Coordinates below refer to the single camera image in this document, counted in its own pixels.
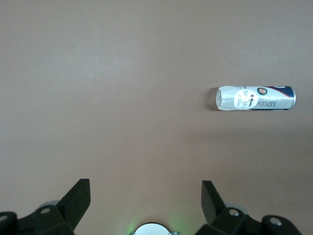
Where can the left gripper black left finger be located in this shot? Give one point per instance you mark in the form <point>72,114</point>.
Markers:
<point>61,215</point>

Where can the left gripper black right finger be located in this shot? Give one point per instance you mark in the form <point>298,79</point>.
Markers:
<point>220,220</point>

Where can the white blue tennis ball can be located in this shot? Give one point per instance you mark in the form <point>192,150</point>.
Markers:
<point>254,98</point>

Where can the brown table mat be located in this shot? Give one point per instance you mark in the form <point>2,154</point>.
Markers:
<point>122,73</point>

